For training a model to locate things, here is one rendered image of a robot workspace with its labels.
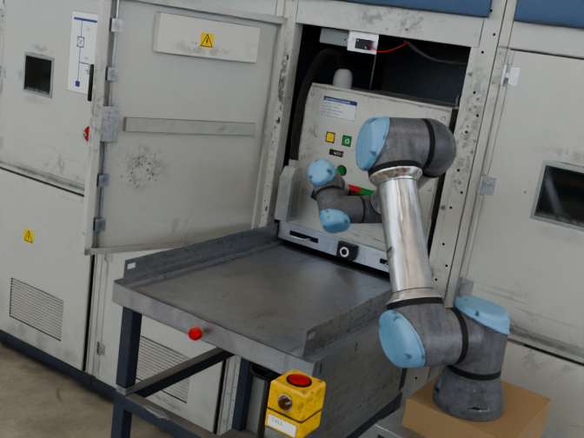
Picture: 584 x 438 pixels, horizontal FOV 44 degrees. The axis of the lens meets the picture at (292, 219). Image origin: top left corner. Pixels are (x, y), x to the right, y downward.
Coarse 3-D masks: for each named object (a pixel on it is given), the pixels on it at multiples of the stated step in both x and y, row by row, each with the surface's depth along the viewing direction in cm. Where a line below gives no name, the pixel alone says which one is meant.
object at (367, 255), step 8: (280, 224) 245; (296, 224) 243; (280, 232) 246; (296, 232) 242; (304, 232) 240; (312, 232) 239; (320, 232) 238; (296, 240) 243; (312, 240) 239; (320, 240) 238; (328, 240) 236; (336, 240) 234; (344, 240) 233; (312, 248) 240; (320, 248) 238; (328, 248) 236; (336, 248) 235; (360, 248) 230; (368, 248) 228; (360, 256) 230; (368, 256) 229; (376, 256) 227; (384, 256) 226; (368, 264) 229; (376, 264) 228
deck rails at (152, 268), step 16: (272, 224) 243; (208, 240) 214; (224, 240) 221; (240, 240) 229; (256, 240) 237; (144, 256) 192; (160, 256) 198; (176, 256) 204; (192, 256) 210; (208, 256) 216; (224, 256) 222; (240, 256) 225; (128, 272) 188; (144, 272) 194; (160, 272) 199; (176, 272) 202; (368, 304) 185; (384, 304) 194; (336, 320) 171; (352, 320) 178; (368, 320) 187; (320, 336) 165; (336, 336) 173; (304, 352) 161
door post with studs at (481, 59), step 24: (504, 0) 193; (480, 48) 198; (480, 72) 199; (480, 96) 200; (456, 120) 205; (480, 120) 201; (456, 144) 206; (456, 168) 206; (456, 192) 207; (456, 216) 208; (432, 264) 215
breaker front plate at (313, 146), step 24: (312, 96) 234; (336, 96) 229; (360, 96) 224; (312, 120) 235; (336, 120) 230; (360, 120) 226; (312, 144) 236; (336, 144) 231; (336, 168) 232; (432, 192) 216; (312, 216) 239; (360, 240) 231; (384, 240) 226
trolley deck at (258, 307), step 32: (256, 256) 228; (288, 256) 233; (128, 288) 187; (160, 288) 190; (192, 288) 193; (224, 288) 197; (256, 288) 201; (288, 288) 204; (320, 288) 208; (352, 288) 212; (384, 288) 217; (160, 320) 182; (192, 320) 176; (224, 320) 176; (256, 320) 178; (288, 320) 181; (320, 320) 184; (256, 352) 167; (288, 352) 163; (320, 352) 165; (352, 352) 175
